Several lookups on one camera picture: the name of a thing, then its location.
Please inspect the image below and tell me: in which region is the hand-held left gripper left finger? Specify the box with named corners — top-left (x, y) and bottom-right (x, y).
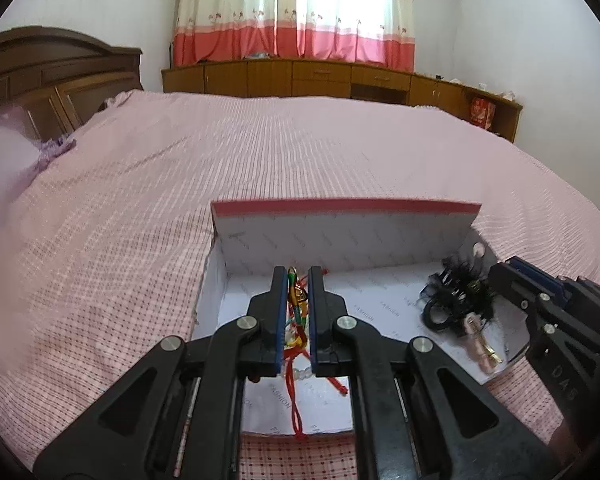
top-left (32, 265), bottom-right (288, 480)

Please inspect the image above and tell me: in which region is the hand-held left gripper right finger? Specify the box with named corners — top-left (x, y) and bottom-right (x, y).
top-left (307, 266), bottom-right (563, 480)

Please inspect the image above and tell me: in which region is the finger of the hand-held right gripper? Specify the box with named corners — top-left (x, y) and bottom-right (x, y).
top-left (507, 256), bottom-right (579, 307)
top-left (489, 261), bottom-right (600, 421)

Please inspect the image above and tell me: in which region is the black feathered hair clip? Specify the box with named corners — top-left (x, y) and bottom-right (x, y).
top-left (420, 255), bottom-right (498, 333)

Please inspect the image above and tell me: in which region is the gold and pink hair clip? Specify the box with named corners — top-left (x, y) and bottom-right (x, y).
top-left (462, 314), bottom-right (503, 373)

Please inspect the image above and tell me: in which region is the black hair tie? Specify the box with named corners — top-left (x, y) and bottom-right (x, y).
top-left (421, 299), bottom-right (454, 332)

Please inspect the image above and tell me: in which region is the red cardboard box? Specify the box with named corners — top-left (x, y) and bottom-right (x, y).
top-left (194, 199), bottom-right (533, 436)

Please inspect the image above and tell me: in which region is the small red box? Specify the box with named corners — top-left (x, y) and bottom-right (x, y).
top-left (469, 97), bottom-right (497, 131)

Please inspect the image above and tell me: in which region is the long wooden cabinet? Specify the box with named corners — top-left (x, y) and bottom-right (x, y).
top-left (161, 57), bottom-right (524, 144)

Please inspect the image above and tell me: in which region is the cream and pink curtain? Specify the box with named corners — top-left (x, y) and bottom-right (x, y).
top-left (172, 0), bottom-right (417, 72)

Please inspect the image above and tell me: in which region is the purple floral pillow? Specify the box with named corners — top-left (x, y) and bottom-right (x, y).
top-left (0, 105), bottom-right (78, 221)

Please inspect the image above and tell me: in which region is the brown wooden headboard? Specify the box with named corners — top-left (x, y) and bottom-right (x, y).
top-left (0, 27), bottom-right (145, 148)

